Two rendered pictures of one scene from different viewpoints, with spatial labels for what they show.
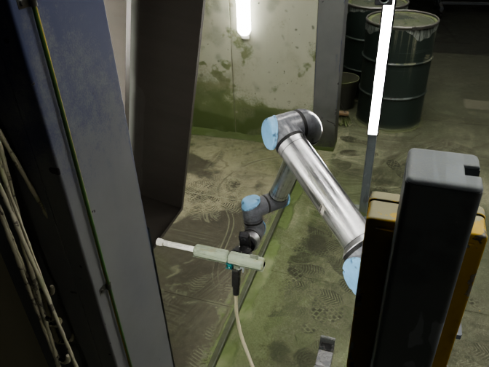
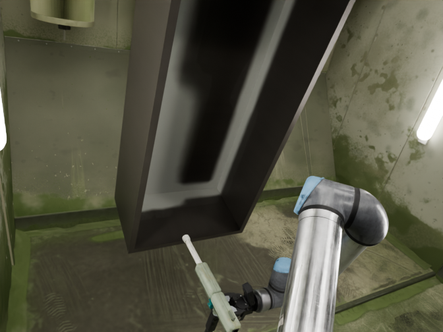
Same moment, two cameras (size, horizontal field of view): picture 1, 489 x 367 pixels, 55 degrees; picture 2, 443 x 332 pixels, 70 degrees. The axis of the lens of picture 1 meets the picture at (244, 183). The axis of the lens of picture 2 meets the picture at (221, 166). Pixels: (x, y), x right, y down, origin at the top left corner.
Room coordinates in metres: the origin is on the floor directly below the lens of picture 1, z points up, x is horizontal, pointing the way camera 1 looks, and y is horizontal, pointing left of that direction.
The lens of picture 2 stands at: (0.75, -0.40, 1.50)
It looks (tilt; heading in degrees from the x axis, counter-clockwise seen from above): 26 degrees down; 39
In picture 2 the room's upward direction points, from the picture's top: 12 degrees clockwise
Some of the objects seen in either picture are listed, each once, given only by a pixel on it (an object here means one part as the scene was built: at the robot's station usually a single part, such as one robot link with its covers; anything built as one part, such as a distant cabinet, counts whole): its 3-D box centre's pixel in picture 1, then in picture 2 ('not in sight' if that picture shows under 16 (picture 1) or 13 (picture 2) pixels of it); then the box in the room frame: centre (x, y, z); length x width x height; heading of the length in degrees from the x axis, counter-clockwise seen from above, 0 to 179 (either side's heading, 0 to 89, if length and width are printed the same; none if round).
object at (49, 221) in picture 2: not in sight; (214, 201); (2.42, 0.95, 0.11); 2.70 x 0.02 x 0.13; 160
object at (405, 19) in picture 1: (402, 20); not in sight; (3.84, -1.33, 0.86); 0.54 x 0.54 x 0.01
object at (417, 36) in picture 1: (394, 70); not in sight; (3.83, -1.33, 0.44); 0.59 x 0.58 x 0.89; 175
